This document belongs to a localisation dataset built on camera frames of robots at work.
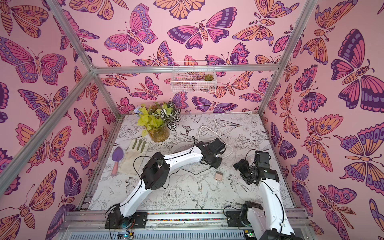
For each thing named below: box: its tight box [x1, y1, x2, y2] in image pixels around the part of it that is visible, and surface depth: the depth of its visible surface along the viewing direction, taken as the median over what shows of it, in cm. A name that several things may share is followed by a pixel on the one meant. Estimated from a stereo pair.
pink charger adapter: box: [215, 171, 223, 181], surface depth 89 cm
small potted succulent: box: [203, 74, 214, 81], surface depth 95 cm
